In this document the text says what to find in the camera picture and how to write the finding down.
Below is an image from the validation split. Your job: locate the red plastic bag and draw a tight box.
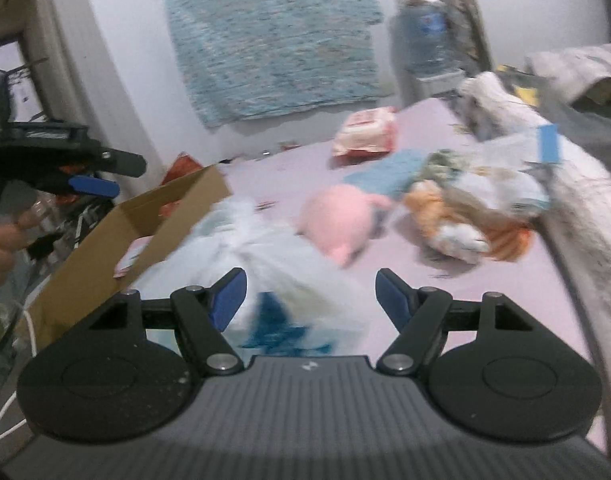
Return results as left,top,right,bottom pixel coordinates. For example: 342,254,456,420
158,153,204,219

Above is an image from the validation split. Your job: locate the orange striped ball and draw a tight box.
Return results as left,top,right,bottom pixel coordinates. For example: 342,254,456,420
485,226,533,262

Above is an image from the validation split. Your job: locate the pink wet wipes pack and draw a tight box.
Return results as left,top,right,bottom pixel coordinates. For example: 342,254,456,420
331,106,398,157

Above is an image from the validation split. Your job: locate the orange white striped cloth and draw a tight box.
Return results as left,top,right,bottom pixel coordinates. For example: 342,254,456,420
403,180,518,264

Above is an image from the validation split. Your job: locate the white cable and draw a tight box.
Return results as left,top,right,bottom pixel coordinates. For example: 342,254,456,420
0,299,40,458

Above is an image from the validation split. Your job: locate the floral blue wall cloth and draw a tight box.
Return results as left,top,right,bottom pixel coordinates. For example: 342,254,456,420
164,0,383,128

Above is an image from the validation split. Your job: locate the white rolled blanket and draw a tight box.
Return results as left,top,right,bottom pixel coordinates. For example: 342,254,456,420
457,70,611,388

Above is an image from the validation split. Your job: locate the person left hand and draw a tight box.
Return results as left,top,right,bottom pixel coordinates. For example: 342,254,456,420
0,209,41,286

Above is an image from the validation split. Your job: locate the white curtain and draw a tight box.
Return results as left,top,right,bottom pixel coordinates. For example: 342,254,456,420
34,0,164,197

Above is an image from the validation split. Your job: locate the white water dispenser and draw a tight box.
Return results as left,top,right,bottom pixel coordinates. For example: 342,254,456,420
406,70,466,104

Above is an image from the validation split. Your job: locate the blue white paper box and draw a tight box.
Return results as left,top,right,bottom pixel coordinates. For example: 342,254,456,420
473,124,561,171

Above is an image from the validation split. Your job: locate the cardboard box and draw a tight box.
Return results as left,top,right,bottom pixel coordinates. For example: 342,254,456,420
29,166,231,349

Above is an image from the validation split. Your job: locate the crumpled white plastic bag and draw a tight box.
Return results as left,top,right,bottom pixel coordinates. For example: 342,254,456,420
444,167,551,221

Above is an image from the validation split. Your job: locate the pink plush toy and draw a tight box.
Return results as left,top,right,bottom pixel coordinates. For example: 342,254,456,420
297,184,394,268

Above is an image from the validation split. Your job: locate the light blue towel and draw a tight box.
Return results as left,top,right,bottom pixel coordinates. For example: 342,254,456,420
342,150,427,202

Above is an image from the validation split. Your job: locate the blue water jug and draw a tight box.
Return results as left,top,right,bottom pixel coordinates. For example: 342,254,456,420
397,0,456,77

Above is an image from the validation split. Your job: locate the green white scrunchie cloth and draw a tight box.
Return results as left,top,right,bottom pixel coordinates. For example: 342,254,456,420
418,150,470,188

